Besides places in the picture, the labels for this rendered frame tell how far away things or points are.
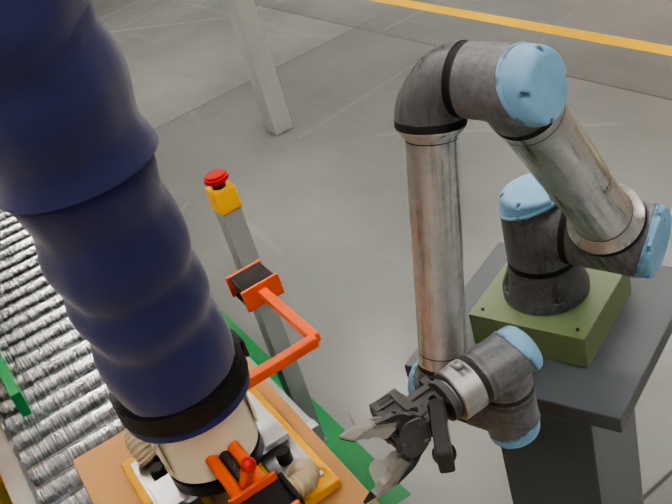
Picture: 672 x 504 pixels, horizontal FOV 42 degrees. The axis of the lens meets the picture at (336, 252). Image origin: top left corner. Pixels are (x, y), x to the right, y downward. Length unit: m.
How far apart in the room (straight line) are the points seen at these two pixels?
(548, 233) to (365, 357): 1.56
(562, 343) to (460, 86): 0.78
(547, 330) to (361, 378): 1.37
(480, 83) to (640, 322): 0.91
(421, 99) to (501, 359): 0.43
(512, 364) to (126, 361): 0.60
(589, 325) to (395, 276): 1.80
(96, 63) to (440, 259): 0.64
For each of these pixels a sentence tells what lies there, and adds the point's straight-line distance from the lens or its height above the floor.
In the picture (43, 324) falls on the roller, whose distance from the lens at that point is 3.15.
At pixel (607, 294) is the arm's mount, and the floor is 0.83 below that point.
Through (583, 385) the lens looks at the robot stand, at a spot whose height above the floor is 0.75.
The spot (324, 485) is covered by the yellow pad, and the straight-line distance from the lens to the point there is 1.53.
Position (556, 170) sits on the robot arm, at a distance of 1.47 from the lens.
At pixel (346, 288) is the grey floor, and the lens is 3.65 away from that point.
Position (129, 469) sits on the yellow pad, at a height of 0.97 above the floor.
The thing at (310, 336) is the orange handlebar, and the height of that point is 1.09.
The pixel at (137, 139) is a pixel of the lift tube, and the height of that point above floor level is 1.63.
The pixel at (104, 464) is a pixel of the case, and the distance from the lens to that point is 1.81.
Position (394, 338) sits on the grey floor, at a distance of 3.32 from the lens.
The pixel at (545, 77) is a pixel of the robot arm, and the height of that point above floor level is 1.53.
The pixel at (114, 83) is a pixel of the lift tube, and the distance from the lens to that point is 1.19.
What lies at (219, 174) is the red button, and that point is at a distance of 2.43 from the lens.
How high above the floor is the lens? 2.07
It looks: 32 degrees down
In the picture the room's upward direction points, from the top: 17 degrees counter-clockwise
